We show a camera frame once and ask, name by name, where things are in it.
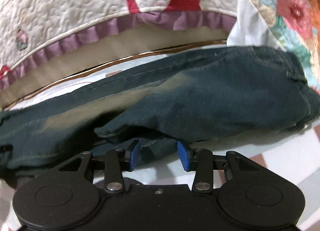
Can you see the beige bed base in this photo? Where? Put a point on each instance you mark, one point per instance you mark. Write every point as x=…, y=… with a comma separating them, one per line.
x=125, y=43

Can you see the dark blue denim jeans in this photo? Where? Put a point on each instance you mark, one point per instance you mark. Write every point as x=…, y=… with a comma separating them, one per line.
x=200, y=95

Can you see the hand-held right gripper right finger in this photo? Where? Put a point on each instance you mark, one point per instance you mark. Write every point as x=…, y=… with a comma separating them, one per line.
x=182, y=154

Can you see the cartoon dog print mat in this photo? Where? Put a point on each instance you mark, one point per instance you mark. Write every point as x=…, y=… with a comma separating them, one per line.
x=250, y=145

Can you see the white quilted bear-print bedspread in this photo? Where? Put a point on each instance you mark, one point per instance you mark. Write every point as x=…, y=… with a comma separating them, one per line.
x=75, y=3

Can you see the floral quilt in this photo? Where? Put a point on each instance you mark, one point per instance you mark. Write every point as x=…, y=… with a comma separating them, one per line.
x=292, y=8

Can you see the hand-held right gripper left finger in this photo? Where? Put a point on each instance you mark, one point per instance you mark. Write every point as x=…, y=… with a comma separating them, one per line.
x=135, y=154

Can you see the white sheet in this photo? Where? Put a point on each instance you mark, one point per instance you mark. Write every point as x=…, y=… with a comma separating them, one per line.
x=247, y=28

